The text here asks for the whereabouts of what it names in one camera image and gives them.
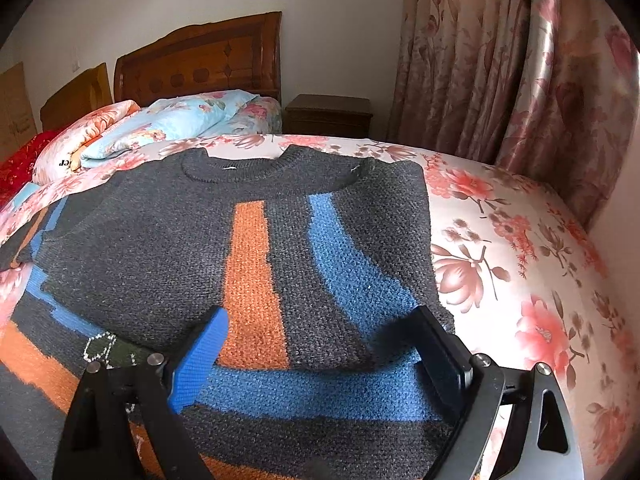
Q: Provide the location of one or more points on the pink floral pillow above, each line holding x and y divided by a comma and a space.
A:
75, 135

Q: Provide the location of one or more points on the red blanket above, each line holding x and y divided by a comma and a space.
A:
20, 160

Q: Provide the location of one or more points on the dark wooden nightstand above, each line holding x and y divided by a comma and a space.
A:
327, 117

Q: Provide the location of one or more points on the light blue floral pillow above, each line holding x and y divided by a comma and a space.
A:
175, 120

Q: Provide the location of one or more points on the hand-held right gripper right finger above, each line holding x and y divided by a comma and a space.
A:
442, 355

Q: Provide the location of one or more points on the large carved wooden headboard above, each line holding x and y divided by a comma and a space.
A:
200, 60

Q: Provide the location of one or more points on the dark striped knit sweater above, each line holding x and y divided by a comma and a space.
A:
150, 260

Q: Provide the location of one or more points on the cardboard sheet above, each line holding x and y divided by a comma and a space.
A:
15, 110

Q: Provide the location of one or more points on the pink floral curtain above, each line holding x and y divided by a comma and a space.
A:
500, 60

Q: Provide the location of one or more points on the small wooden headboard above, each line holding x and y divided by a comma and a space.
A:
75, 95

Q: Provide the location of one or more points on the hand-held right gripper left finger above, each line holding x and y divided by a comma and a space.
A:
200, 355

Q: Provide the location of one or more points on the pink floral bed sheet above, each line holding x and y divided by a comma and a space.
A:
500, 270

